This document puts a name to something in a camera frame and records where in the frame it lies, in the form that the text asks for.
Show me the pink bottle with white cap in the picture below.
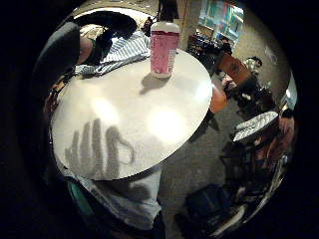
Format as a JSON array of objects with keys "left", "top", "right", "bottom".
[{"left": 149, "top": 21, "right": 181, "bottom": 80}]

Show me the green chair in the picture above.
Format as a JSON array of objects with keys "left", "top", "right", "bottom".
[{"left": 67, "top": 179, "right": 96, "bottom": 218}]

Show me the the person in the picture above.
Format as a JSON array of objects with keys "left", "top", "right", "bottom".
[{"left": 62, "top": 164, "right": 167, "bottom": 235}]

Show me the orange chair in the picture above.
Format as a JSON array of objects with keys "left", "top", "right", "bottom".
[{"left": 208, "top": 83, "right": 230, "bottom": 115}]

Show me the brown chair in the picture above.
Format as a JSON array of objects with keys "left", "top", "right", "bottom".
[{"left": 217, "top": 52, "right": 255, "bottom": 87}]

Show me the black bag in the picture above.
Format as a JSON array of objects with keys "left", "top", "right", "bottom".
[{"left": 182, "top": 182, "right": 235, "bottom": 223}]

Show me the colourful wall picture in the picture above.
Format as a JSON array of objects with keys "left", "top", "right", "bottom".
[{"left": 198, "top": 0, "right": 245, "bottom": 43}]

